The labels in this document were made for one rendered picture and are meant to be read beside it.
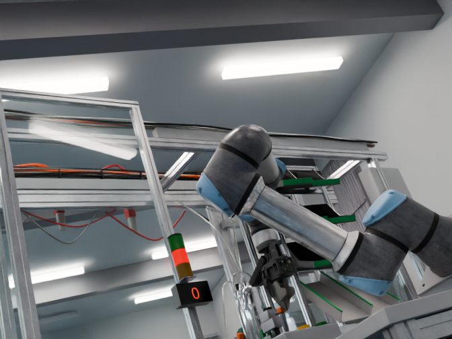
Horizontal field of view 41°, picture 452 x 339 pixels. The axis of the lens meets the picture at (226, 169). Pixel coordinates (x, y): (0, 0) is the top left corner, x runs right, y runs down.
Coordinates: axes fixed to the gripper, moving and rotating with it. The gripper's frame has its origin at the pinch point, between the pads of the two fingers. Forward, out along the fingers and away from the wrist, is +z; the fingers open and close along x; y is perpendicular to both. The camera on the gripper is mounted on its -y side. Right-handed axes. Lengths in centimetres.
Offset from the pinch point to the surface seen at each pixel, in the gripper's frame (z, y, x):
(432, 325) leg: 26, 72, -33
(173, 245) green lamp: -30.5, -18.0, -21.3
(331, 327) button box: 12.3, 17.4, -1.4
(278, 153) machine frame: -98, -61, 88
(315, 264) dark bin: -12.9, -0.3, 20.2
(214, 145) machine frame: -101, -60, 46
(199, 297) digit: -11.6, -16.6, -18.1
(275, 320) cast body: 2.5, -4.5, -1.2
